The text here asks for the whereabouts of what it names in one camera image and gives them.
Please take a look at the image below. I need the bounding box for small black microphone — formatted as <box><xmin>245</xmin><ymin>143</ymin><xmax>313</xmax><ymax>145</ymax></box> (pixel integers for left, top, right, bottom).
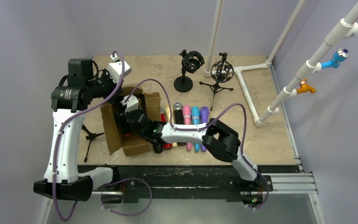
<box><xmin>153</xmin><ymin>143</ymin><xmax>164</xmax><ymax>154</ymax></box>

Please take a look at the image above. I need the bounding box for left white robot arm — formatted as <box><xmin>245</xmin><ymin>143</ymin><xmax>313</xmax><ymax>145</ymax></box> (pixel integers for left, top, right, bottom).
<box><xmin>33</xmin><ymin>58</ymin><xmax>131</xmax><ymax>201</ymax></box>

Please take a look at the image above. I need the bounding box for purple microphone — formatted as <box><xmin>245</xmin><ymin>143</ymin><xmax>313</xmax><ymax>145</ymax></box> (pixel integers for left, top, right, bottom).
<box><xmin>200</xmin><ymin>106</ymin><xmax>210</xmax><ymax>153</ymax></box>

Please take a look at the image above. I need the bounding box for teal microphone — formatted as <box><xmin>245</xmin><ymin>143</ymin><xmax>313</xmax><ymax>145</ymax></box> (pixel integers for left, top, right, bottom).
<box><xmin>191</xmin><ymin>106</ymin><xmax>201</xmax><ymax>153</ymax></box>

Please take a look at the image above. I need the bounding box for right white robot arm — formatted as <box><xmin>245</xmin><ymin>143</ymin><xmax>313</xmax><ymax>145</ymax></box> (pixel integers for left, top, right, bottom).
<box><xmin>124</xmin><ymin>109</ymin><xmax>260</xmax><ymax>182</ymax></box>

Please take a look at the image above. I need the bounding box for tripod microphone stand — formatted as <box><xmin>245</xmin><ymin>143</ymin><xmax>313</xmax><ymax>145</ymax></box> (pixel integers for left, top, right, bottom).
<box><xmin>82</xmin><ymin>124</ymin><xmax>104</xmax><ymax>162</ymax></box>

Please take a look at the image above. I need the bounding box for black orange-tipped microphone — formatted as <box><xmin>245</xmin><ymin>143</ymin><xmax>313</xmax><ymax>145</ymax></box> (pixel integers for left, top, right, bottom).
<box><xmin>123</xmin><ymin>124</ymin><xmax>132</xmax><ymax>137</ymax></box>

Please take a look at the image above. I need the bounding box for black glitter microphone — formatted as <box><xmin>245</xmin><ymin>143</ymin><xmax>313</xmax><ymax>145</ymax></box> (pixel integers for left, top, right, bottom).
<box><xmin>172</xmin><ymin>102</ymin><xmax>186</xmax><ymax>147</ymax></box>

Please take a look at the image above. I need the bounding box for pink microphone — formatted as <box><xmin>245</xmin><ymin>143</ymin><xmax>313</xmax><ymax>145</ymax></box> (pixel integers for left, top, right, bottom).
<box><xmin>182</xmin><ymin>105</ymin><xmax>193</xmax><ymax>152</ymax></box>

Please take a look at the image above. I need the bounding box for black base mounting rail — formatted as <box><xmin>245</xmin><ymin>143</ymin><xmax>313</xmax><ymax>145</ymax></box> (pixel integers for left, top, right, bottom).
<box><xmin>93</xmin><ymin>165</ymin><xmax>300</xmax><ymax>206</ymax></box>

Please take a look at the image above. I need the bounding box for tripod shock mount stand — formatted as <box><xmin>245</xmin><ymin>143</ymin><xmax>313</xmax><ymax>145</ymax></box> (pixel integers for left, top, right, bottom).
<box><xmin>199</xmin><ymin>52</ymin><xmax>234</xmax><ymax>111</ymax></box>

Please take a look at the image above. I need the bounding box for round base microphone stand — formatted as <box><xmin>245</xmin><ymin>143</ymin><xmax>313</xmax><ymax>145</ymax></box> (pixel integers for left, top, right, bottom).
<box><xmin>174</xmin><ymin>49</ymin><xmax>205</xmax><ymax>92</ymax></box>

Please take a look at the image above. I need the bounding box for aluminium rail frame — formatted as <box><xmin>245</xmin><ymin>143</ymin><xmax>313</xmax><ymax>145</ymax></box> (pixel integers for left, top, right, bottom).
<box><xmin>36</xmin><ymin>173</ymin><xmax>326</xmax><ymax>224</ymax></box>

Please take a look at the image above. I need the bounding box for white PVC pipe frame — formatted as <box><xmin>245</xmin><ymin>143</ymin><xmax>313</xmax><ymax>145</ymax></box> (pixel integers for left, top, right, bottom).
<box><xmin>215</xmin><ymin>0</ymin><xmax>358</xmax><ymax>131</ymax></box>

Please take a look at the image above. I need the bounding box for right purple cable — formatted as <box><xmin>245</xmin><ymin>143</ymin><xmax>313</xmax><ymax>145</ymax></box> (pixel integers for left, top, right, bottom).
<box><xmin>124</xmin><ymin>78</ymin><xmax>271</xmax><ymax>210</ymax></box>

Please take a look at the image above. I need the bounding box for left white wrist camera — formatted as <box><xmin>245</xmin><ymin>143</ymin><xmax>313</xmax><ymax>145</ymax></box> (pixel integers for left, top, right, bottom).
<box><xmin>105</xmin><ymin>53</ymin><xmax>132</xmax><ymax>84</ymax></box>

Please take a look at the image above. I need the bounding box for brown cardboard box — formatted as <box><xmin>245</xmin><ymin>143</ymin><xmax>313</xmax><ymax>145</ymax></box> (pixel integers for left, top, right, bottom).
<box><xmin>100</xmin><ymin>84</ymin><xmax>161</xmax><ymax>157</ymax></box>

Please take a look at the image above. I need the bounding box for red glitter microphone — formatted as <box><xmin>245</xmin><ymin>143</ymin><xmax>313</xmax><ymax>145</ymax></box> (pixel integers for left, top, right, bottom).
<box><xmin>160</xmin><ymin>107</ymin><xmax>172</xmax><ymax>150</ymax></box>

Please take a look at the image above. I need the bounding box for cream microphone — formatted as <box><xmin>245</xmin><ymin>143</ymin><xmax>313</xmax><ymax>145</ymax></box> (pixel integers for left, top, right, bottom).
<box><xmin>164</xmin><ymin>107</ymin><xmax>178</xmax><ymax>148</ymax></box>

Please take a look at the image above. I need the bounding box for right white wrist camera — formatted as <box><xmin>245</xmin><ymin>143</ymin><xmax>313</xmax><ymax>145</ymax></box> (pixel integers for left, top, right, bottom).
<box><xmin>120</xmin><ymin>95</ymin><xmax>139</xmax><ymax>115</ymax></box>

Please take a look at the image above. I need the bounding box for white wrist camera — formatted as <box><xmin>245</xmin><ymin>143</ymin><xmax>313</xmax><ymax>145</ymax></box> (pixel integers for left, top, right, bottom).
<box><xmin>105</xmin><ymin>53</ymin><xmax>132</xmax><ymax>84</ymax></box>
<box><xmin>120</xmin><ymin>95</ymin><xmax>139</xmax><ymax>115</ymax></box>

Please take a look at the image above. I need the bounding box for blue pipe fitting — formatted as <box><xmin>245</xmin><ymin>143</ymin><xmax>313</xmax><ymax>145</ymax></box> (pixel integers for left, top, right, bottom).
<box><xmin>321</xmin><ymin>48</ymin><xmax>350</xmax><ymax>69</ymax></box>

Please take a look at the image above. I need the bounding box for orange pipe fitting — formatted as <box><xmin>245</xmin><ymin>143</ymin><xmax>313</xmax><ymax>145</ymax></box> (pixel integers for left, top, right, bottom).
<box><xmin>296</xmin><ymin>78</ymin><xmax>316</xmax><ymax>94</ymax></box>

